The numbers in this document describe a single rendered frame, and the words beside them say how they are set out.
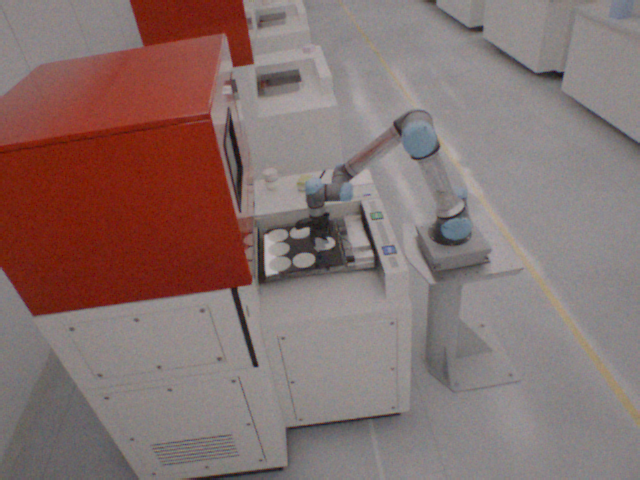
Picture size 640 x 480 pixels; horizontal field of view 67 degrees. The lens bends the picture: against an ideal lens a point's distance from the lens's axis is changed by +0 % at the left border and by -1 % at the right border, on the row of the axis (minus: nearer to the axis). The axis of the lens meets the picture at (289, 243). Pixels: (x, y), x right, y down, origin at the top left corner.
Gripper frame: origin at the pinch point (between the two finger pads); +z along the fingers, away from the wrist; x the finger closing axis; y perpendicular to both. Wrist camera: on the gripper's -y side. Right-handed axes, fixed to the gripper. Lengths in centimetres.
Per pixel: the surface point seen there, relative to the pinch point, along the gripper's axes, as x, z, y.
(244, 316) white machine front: -61, -18, 1
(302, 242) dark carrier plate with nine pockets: 4.2, 1.5, -9.4
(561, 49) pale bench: 472, 58, 95
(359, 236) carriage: 17.6, 3.4, 13.9
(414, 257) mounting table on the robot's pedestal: 16.4, 9.4, 40.0
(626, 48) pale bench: 342, 17, 140
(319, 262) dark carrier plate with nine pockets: -7.1, 1.5, 3.9
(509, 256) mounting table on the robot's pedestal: 28, 9, 79
